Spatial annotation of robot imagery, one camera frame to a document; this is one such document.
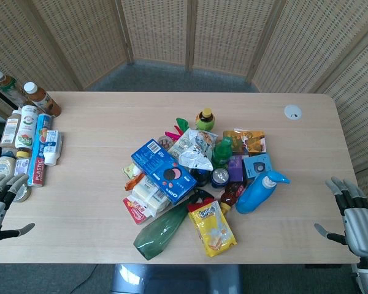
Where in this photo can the white and silver snack bag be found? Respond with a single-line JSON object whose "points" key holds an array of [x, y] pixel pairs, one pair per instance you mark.
{"points": [[193, 147]]}

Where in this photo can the white wrapped biscuit pack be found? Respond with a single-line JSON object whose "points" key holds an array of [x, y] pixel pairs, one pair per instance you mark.
{"points": [[148, 196]]}

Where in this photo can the purple small box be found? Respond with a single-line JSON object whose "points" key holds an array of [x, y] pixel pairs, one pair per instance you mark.
{"points": [[236, 168]]}

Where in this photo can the beige sauce jar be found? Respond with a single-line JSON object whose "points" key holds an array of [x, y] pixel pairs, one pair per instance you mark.
{"points": [[1, 165]]}

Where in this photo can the light blue small box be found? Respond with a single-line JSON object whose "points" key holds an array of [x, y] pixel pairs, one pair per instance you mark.
{"points": [[257, 167]]}

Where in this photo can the green soda bottle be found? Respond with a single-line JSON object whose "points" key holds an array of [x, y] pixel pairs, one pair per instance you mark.
{"points": [[222, 151]]}

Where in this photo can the blue pump dispenser bottle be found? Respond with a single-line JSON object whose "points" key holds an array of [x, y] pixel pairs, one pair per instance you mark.
{"points": [[257, 193]]}

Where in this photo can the orange gold snack packet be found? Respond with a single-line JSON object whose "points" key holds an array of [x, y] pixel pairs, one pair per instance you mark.
{"points": [[245, 141]]}

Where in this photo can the blue plastic wrap box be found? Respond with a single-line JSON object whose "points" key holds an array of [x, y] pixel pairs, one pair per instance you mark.
{"points": [[40, 150]]}

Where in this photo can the nut cup with clear lid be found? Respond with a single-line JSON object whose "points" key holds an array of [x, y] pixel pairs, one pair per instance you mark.
{"points": [[164, 141]]}

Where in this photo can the dark cola bottle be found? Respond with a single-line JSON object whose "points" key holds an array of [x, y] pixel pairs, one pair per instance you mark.
{"points": [[200, 176]]}

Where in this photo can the green tea bottle white cap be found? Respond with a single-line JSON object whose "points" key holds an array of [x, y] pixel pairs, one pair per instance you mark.
{"points": [[6, 87]]}

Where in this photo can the brown tea bottle white cap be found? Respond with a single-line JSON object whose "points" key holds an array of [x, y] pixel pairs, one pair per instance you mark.
{"points": [[43, 99]]}

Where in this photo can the small purple label jar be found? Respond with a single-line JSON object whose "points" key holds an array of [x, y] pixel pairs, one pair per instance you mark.
{"points": [[22, 163]]}

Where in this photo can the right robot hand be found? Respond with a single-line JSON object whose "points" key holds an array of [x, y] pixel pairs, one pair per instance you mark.
{"points": [[357, 222]]}

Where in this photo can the white blue milk bottle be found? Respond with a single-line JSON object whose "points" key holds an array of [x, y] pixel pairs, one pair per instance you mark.
{"points": [[51, 147]]}

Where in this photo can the red white snack packet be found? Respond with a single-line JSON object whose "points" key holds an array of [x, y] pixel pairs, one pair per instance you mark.
{"points": [[136, 209]]}

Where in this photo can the folding woven screen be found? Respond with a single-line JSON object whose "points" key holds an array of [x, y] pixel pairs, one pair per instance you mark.
{"points": [[184, 33]]}

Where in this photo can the red tea bottle yellow cap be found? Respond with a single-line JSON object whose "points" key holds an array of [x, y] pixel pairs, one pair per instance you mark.
{"points": [[231, 193]]}

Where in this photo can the yellow cap green label bottle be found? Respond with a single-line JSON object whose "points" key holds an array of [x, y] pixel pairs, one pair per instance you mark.
{"points": [[205, 120]]}

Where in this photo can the orange small sachet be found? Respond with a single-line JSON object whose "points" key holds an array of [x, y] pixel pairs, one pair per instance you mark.
{"points": [[133, 182]]}

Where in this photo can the beige drink bottle brown cap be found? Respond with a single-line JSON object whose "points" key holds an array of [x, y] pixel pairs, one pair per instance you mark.
{"points": [[9, 130]]}

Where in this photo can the glass jar metal lid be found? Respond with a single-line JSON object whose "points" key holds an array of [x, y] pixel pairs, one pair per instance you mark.
{"points": [[21, 191]]}

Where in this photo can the yellow snack bag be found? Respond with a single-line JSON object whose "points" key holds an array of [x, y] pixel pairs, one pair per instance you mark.
{"points": [[213, 228]]}

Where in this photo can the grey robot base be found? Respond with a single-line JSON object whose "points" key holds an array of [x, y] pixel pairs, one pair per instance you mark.
{"points": [[174, 278]]}

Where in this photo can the blue Oreo box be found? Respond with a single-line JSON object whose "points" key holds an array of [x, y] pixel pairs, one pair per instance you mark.
{"points": [[164, 170]]}

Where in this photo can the yellow green small packet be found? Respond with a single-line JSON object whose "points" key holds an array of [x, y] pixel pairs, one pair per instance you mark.
{"points": [[129, 170]]}

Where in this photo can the white yogurt bottle green label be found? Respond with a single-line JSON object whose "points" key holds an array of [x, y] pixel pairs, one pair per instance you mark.
{"points": [[26, 128]]}

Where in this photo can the blue drink can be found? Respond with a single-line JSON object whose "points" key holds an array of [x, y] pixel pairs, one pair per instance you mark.
{"points": [[220, 177]]}

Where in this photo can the green plastic bottle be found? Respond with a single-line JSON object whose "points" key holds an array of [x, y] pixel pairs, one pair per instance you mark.
{"points": [[162, 229]]}

